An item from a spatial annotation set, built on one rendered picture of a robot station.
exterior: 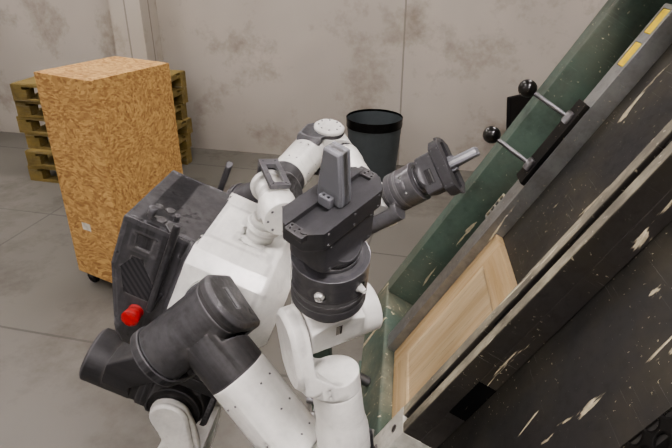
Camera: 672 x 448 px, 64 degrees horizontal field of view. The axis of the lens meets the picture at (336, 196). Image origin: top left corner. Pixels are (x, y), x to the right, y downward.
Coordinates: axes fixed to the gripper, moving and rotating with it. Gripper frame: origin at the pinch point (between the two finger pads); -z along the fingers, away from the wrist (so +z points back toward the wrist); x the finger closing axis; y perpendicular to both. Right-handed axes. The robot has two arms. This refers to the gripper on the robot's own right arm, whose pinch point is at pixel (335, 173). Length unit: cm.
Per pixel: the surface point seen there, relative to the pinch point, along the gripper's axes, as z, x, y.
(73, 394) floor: 198, -6, -137
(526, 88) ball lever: 21, 70, -7
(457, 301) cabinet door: 61, 45, 0
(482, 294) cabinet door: 53, 44, 5
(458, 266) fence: 59, 52, -4
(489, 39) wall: 150, 367, -144
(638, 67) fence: 13, 76, 10
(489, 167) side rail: 50, 79, -13
